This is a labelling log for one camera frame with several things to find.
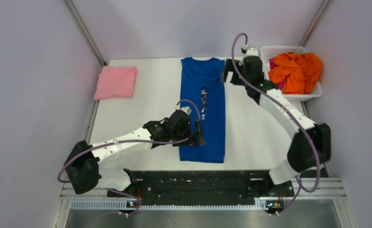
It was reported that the blue printed t shirt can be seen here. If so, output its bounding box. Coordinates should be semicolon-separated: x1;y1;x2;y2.
179;57;226;163

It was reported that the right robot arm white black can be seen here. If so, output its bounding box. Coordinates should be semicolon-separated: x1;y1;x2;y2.
221;56;331;196

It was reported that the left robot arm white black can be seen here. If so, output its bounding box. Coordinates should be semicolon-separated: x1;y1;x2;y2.
63;106;205;196

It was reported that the magenta garment in basket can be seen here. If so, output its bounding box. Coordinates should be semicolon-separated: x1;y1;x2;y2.
269;57;286;90

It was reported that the white plastic laundry basket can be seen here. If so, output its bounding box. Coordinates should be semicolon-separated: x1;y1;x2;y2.
260;45;323;101

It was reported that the orange t shirt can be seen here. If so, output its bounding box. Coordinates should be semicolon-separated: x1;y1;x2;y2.
268;52;323;95

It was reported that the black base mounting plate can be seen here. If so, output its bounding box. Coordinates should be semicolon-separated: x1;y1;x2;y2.
107;170;295;207

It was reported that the folded pink t shirt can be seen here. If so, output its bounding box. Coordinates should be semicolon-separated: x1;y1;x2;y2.
94;66;138;101

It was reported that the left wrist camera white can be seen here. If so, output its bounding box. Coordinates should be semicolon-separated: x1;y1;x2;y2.
179;106;192;115

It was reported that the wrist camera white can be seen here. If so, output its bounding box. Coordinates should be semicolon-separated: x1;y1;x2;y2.
179;106;192;115
241;45;259;57

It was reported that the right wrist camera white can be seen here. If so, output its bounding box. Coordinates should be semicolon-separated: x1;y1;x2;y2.
241;45;259;57

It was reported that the right corner frame post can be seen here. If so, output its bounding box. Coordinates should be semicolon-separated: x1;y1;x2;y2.
298;0;332;46

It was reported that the corner frame post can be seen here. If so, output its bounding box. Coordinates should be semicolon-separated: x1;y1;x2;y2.
63;0;106;66
298;0;332;46

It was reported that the left corner frame post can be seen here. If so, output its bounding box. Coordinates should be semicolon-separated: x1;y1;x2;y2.
63;0;106;66

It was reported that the aluminium frame rail front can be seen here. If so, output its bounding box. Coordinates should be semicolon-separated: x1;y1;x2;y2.
59;178;346;211

